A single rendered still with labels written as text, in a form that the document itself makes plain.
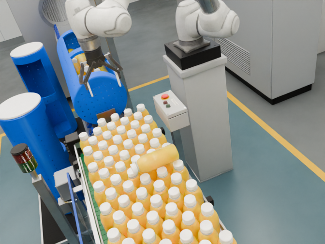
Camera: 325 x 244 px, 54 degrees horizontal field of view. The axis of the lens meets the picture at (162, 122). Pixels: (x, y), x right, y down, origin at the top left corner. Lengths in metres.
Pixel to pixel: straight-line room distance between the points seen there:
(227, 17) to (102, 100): 0.81
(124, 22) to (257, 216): 1.67
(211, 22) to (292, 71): 1.61
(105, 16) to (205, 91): 1.09
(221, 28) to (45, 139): 1.24
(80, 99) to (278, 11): 1.88
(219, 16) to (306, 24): 1.47
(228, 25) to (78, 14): 0.87
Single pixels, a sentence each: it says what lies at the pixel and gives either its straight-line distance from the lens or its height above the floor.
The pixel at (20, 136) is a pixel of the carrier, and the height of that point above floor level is 0.90.
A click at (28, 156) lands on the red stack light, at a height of 1.23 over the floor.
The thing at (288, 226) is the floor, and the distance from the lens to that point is 2.37.
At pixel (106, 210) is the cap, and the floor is 1.08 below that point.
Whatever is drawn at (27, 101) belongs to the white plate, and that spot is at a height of 1.04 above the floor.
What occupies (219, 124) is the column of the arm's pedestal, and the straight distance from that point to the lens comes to 2.33.
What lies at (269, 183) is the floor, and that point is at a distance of 2.60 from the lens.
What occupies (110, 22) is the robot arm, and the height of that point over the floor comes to 1.58.
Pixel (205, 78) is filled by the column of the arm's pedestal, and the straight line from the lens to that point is 2.09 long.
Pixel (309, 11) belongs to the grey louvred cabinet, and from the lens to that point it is 3.17.
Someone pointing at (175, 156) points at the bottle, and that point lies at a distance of 1.20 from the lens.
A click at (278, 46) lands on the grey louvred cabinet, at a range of 3.07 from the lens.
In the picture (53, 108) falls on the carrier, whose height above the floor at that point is 0.35.
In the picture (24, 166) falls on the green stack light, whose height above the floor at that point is 1.20.
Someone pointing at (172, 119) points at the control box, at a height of 1.07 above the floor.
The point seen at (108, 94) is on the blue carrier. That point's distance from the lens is 1.70.
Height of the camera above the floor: 1.93
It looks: 36 degrees down
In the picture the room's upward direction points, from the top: 13 degrees counter-clockwise
